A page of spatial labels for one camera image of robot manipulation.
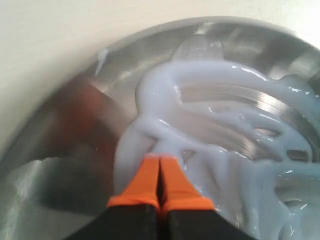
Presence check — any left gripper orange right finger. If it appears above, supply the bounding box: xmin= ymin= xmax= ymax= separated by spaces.
xmin=160 ymin=155 xmax=252 ymax=240

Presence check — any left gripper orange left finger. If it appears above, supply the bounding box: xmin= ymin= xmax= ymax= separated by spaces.
xmin=67 ymin=154 xmax=160 ymax=240

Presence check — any round steel plate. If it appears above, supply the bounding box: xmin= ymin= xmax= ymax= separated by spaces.
xmin=0 ymin=17 xmax=320 ymax=240

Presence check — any light blue soap smear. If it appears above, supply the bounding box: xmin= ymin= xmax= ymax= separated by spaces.
xmin=94 ymin=34 xmax=320 ymax=240

